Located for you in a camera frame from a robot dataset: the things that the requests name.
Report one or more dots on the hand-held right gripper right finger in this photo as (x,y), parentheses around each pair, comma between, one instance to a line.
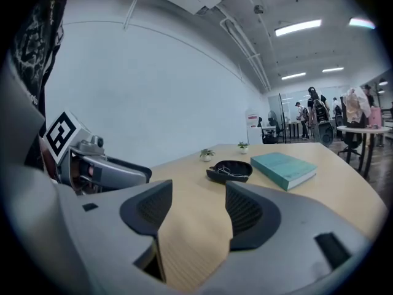
(276,226)

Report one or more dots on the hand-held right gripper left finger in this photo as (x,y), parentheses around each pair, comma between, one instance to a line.
(144,207)

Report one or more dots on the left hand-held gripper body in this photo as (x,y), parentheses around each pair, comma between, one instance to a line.
(61,134)

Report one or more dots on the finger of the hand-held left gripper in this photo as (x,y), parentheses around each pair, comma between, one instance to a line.
(126,177)

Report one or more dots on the black glasses case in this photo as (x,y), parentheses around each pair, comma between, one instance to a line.
(215,177)

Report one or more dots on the person's left forearm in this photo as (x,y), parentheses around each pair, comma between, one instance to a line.
(47,158)

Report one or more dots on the person's left hand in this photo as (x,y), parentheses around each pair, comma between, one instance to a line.
(89,171)

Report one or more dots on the teal book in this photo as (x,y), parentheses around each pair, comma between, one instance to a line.
(282,166)

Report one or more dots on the small yellowish potted plant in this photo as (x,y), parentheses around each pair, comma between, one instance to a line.
(206,157)

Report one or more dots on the small green potted plant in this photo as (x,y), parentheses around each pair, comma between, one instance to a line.
(243,150)

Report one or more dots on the person's black printed t-shirt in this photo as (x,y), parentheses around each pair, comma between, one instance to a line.
(33,41)

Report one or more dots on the white water dispenser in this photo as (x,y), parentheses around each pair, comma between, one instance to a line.
(253,131)

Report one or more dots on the black standing fan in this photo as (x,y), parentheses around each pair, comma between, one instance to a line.
(272,117)

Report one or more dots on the round wooden table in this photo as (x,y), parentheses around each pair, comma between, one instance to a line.
(362,129)

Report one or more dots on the beige clothing pile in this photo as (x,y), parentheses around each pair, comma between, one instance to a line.
(356,103)

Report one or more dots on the pink box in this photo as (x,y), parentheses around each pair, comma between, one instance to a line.
(375,117)

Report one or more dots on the long ceiling light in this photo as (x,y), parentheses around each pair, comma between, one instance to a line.
(362,23)
(333,69)
(298,28)
(293,76)

